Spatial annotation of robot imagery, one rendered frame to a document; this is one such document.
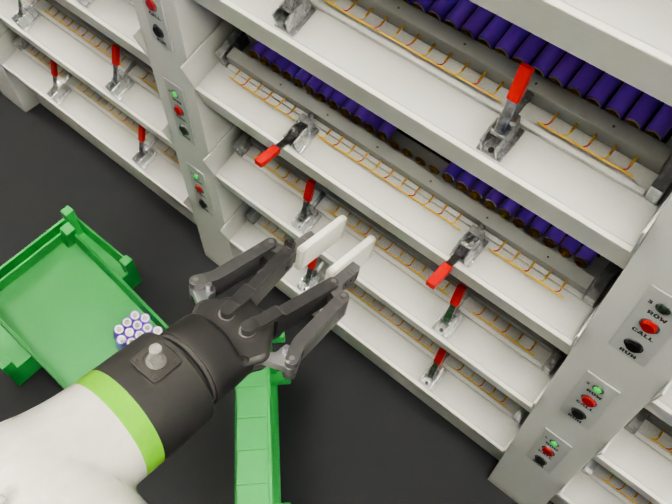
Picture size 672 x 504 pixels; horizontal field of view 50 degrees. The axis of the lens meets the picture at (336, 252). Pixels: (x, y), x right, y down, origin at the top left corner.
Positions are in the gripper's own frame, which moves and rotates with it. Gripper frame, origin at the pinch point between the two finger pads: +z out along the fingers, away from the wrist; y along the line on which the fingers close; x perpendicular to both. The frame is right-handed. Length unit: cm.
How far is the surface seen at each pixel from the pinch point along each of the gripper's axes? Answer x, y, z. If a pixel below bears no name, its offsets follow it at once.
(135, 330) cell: 58, 40, 4
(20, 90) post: 55, 108, 28
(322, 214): 24.9, 18.3, 24.4
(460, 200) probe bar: 3.3, -3.2, 20.0
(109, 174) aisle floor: 61, 78, 29
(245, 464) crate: 47.9, 4.8, -4.0
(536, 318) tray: 8.4, -18.0, 16.1
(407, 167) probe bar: 3.4, 4.6, 19.9
